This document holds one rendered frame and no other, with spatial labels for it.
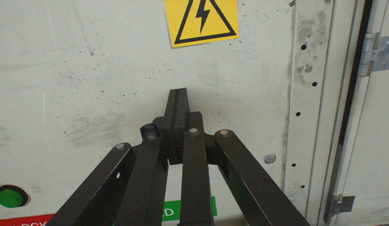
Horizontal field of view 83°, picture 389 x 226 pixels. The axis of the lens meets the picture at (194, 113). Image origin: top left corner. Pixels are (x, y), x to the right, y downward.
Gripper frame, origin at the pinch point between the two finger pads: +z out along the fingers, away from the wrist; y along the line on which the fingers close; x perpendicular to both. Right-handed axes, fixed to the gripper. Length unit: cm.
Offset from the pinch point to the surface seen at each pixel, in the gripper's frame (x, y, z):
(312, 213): -36.4, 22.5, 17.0
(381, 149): -18.8, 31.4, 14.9
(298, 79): -4.7, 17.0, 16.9
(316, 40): 0.9, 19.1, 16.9
